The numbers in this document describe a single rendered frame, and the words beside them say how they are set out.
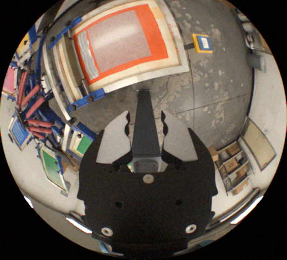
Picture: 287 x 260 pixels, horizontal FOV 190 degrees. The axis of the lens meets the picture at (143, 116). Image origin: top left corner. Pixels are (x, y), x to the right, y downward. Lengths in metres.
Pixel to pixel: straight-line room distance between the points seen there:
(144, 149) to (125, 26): 0.71
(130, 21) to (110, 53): 0.23
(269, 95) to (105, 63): 3.59
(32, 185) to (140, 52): 4.89
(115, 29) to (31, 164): 4.58
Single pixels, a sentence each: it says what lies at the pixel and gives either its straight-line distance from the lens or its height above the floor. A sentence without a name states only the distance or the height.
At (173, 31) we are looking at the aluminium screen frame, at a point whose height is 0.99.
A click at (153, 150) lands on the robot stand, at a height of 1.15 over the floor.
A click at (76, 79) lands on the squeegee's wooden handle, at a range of 0.56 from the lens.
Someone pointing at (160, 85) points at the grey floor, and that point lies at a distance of 1.53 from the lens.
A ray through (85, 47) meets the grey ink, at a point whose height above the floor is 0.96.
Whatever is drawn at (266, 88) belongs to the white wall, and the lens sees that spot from 3.45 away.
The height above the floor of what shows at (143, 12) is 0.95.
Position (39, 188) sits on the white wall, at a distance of 4.80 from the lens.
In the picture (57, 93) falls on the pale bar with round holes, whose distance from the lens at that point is 0.73.
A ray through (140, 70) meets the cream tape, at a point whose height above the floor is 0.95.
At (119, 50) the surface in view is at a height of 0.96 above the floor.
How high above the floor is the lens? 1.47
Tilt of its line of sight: 58 degrees down
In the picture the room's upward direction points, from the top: 180 degrees clockwise
